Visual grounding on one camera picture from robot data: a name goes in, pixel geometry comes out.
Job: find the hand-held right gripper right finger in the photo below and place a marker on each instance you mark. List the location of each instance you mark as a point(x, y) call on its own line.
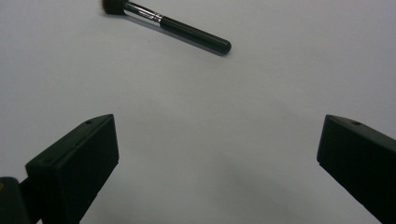
point(361, 161)

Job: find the black makeup brush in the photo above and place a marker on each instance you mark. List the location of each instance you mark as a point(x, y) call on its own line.
point(193, 32)

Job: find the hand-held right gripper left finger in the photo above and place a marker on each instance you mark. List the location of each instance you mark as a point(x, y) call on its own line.
point(74, 161)

